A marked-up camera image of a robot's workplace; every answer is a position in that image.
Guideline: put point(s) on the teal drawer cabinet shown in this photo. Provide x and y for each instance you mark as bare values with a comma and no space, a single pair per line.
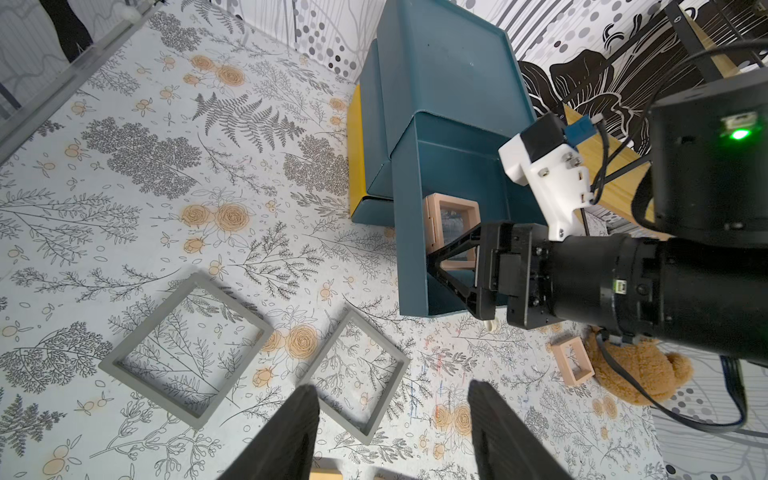
440,92

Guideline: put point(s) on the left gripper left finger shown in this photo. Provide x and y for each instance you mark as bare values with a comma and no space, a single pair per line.
284,447

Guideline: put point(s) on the brown teddy bear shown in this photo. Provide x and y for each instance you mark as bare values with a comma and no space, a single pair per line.
659,374

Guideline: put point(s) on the grey brooch box left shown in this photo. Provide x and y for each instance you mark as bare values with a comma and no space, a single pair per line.
188,352

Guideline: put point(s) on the grey brooch box right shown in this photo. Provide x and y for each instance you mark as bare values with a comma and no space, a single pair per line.
356,374

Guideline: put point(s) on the teal top drawer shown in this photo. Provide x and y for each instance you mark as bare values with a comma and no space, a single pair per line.
414,228

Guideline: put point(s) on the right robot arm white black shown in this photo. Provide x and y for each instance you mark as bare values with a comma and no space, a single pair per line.
699,279

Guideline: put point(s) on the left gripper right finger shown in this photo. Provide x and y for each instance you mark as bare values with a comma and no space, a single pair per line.
503,445

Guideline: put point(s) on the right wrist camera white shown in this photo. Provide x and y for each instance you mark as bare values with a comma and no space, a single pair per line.
545,158

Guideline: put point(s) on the yellow brooch box left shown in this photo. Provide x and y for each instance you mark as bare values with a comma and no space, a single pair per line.
325,474

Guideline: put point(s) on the grey brooch box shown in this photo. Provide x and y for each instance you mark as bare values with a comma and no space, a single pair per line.
356,374
188,352

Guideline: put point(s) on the pink brooch box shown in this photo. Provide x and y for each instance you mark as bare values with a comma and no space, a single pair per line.
447,218
573,361

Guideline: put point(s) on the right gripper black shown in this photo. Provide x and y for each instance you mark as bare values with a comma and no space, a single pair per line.
512,261

